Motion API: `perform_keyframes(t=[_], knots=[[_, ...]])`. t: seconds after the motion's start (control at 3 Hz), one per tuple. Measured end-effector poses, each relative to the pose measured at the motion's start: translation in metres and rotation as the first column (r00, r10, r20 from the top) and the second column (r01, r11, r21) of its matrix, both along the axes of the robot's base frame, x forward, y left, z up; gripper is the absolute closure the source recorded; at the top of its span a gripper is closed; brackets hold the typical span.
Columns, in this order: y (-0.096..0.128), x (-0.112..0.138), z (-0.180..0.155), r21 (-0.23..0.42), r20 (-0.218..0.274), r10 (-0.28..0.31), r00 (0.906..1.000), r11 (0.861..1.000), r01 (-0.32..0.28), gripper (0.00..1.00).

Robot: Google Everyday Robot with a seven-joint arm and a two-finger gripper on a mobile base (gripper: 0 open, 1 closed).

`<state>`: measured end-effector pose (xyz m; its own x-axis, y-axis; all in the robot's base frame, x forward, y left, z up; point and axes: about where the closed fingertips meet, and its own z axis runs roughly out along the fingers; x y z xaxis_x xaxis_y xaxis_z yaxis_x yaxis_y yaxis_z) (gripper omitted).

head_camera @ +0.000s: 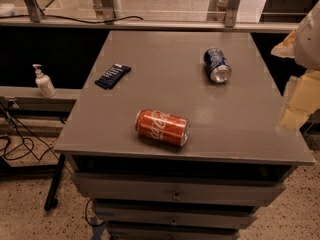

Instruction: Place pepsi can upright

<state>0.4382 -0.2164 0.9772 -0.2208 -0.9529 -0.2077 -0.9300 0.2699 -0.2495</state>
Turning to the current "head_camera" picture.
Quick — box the blue pepsi can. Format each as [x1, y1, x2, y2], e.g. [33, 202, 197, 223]
[203, 48, 232, 84]

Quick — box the black cable on ledge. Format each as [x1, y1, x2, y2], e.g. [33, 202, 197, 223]
[0, 13, 145, 25]

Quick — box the black metal stand leg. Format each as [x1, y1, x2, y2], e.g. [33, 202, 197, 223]
[44, 154, 65, 211]

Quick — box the grey metal railing frame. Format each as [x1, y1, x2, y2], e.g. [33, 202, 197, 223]
[0, 0, 299, 33]

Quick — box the dark blue snack packet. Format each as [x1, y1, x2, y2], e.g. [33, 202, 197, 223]
[95, 63, 131, 89]

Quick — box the white pump dispenser bottle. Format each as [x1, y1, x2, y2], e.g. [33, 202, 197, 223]
[33, 64, 56, 97]

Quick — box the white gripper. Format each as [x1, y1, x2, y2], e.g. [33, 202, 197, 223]
[271, 1, 320, 133]

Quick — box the red coca-cola can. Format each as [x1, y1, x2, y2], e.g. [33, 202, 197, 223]
[135, 109, 189, 147]

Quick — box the grey drawer cabinet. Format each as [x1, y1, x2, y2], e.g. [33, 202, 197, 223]
[55, 31, 313, 240]

